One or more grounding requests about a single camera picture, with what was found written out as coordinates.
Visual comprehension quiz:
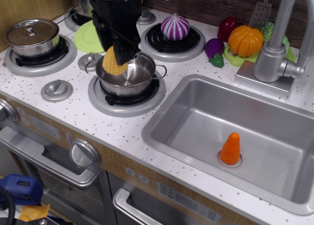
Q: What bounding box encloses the front centre stove burner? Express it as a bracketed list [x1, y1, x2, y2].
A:
[88, 72, 166, 117]

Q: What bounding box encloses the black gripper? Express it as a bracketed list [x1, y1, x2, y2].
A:
[90, 0, 142, 65]

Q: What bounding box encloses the silver oven dial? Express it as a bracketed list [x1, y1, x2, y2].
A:
[69, 138, 101, 168]
[0, 98, 19, 122]

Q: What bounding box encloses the yellow tape piece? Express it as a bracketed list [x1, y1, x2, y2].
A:
[18, 204, 50, 222]

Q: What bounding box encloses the grey stovetop knob middle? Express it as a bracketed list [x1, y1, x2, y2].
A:
[78, 53, 102, 73]

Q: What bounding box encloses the back left stove burner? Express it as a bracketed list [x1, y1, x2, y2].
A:
[64, 10, 92, 32]

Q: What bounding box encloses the grey toy sink basin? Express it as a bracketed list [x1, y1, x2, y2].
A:
[142, 75, 314, 216]

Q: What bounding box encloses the black cable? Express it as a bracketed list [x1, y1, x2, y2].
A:
[0, 185, 16, 225]

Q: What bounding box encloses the yellow toy corn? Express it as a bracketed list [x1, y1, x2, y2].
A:
[102, 46, 128, 76]

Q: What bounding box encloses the green toy lettuce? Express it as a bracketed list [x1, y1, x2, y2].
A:
[259, 22, 296, 63]

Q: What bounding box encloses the silver toy faucet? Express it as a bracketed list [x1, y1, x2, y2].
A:
[234, 0, 314, 99]

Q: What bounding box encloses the blue clamp tool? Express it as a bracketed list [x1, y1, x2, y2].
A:
[0, 174, 43, 205]

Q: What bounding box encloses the orange toy pumpkin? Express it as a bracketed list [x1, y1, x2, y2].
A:
[228, 25, 264, 57]

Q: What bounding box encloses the green toy plate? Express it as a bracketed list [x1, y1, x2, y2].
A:
[73, 21, 105, 54]

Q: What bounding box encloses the back right stove burner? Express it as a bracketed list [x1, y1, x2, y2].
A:
[140, 23, 205, 63]

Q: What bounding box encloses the steel pan with handles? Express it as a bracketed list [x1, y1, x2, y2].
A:
[92, 53, 167, 97]

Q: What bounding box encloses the grey stovetop knob front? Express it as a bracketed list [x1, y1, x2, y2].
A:
[41, 80, 73, 103]

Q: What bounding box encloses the stove burner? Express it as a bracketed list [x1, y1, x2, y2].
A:
[88, 72, 166, 117]
[4, 35, 77, 77]
[64, 10, 92, 32]
[140, 23, 205, 63]

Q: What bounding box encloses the dark red toy pepper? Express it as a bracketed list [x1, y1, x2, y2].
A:
[217, 16, 238, 42]

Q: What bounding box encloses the silver oven dial right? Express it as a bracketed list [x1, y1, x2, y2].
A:
[69, 138, 101, 168]

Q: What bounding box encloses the front left stove burner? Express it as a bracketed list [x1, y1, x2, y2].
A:
[4, 35, 77, 77]

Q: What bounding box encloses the steel pot with lid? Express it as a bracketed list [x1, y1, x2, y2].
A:
[4, 19, 59, 57]

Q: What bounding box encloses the light green toy cutting board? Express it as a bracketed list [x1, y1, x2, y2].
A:
[223, 45, 260, 67]

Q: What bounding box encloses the purple toy eggplant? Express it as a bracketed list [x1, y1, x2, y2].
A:
[205, 38, 225, 68]

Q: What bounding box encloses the silver dishwasher door handle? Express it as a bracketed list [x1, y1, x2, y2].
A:
[112, 188, 170, 225]

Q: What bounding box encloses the silver oven dial left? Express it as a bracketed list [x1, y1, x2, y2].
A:
[0, 98, 19, 122]

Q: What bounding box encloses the silver oven door handle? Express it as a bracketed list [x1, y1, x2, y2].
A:
[0, 127, 98, 190]

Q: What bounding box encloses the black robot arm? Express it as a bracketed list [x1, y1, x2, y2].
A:
[90, 0, 142, 65]

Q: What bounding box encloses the tall steel pot back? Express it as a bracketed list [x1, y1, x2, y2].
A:
[64, 0, 93, 21]

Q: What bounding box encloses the grey toy spatula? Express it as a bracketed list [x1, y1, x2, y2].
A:
[249, 0, 272, 28]

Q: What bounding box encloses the grey stovetop knob back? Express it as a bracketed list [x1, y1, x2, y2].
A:
[137, 7, 156, 25]

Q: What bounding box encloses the purple white toy onion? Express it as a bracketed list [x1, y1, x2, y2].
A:
[161, 13, 190, 41]

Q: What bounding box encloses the orange toy carrot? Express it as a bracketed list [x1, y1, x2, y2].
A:
[219, 132, 240, 165]

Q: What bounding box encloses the grey stovetop knob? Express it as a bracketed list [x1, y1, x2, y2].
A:
[41, 80, 73, 103]
[137, 7, 156, 25]
[78, 53, 102, 73]

